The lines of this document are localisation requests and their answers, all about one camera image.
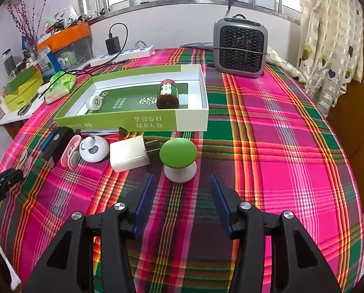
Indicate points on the yellow-green cardboard box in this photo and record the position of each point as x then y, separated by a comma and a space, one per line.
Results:
17, 99

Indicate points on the white small device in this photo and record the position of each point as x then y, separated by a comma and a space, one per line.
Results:
43, 88

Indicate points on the storage bin with orange lid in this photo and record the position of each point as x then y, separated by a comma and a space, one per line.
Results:
69, 33

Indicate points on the green mushroom lamp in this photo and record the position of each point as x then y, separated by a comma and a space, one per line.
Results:
177, 154

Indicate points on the white power strip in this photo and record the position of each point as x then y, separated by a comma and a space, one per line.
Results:
130, 53

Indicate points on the pink green plaid blanket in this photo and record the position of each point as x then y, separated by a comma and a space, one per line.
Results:
261, 158

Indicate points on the brown jar with red lid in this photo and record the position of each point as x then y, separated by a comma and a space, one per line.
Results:
168, 96

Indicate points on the grey scissors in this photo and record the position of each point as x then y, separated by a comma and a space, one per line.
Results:
24, 110

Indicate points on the purple flower branches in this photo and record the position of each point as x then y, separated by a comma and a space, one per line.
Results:
23, 21

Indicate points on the metal window grille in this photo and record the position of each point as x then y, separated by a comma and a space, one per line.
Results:
197, 1

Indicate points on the dark glass jar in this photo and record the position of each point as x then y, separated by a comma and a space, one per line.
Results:
8, 64

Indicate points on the black rectangular device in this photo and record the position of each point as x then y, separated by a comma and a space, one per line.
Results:
61, 146

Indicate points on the blue and white carton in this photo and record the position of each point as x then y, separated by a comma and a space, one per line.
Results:
46, 62

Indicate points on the pink white small clip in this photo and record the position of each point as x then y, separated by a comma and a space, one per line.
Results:
24, 161

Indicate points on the pink oval case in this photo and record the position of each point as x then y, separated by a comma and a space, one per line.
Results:
69, 154

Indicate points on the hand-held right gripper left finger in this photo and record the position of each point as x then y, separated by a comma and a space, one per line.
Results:
144, 203

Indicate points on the brown wooden wardrobe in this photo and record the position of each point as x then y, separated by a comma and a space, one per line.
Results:
352, 128

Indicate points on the pile of assorted clutter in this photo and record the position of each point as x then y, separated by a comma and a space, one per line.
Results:
63, 18

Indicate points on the white charger adapter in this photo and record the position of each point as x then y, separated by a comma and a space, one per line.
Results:
127, 155

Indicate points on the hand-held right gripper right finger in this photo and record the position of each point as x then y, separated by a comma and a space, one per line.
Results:
221, 204

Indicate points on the green tissue pack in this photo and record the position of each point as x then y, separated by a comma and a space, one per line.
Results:
59, 85

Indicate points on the cream patterned curtain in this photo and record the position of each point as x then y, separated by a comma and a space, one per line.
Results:
328, 36

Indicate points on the white side table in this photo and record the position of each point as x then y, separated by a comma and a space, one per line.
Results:
11, 119

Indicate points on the white printed bedding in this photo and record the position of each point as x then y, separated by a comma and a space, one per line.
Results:
284, 65

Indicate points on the grey space heater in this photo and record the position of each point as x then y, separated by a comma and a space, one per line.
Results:
240, 48

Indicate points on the white panda figure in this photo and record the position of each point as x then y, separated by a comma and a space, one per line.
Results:
93, 152

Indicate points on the green and white cardboard box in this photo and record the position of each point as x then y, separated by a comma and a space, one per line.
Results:
124, 120

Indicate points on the black charger plug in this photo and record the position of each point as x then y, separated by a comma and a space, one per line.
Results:
113, 45

